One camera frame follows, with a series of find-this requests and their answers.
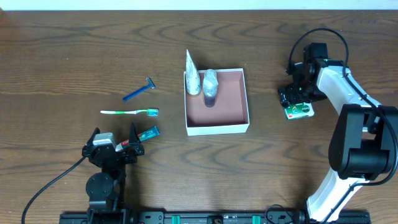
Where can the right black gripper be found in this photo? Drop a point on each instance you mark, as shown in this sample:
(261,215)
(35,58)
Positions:
(286,97)

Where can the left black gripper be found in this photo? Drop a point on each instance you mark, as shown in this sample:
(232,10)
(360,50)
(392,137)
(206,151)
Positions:
(116,154)

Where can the green soap box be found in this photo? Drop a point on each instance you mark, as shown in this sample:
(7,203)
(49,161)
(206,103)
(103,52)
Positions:
(298,111)

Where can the Colgate toothpaste tube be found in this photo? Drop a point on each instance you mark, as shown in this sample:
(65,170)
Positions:
(146,135)

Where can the green white toothbrush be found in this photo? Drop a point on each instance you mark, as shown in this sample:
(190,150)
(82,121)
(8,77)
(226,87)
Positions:
(152,112)

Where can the blue disposable razor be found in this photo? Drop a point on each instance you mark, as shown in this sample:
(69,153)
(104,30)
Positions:
(150,85)

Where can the clear pump spray bottle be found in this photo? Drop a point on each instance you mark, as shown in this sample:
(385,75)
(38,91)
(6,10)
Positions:
(210,87)

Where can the white cosmetic tube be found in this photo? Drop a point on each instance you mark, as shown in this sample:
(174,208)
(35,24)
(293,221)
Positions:
(192,78)

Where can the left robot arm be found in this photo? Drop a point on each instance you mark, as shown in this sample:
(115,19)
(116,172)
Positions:
(106,188)

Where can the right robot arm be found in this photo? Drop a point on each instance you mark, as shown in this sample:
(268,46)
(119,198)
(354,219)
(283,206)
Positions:
(364,142)

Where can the white box pink interior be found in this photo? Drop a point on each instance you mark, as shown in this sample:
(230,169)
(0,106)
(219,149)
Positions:
(230,113)

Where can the black mounting rail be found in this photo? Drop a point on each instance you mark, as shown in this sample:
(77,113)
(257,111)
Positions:
(186,217)

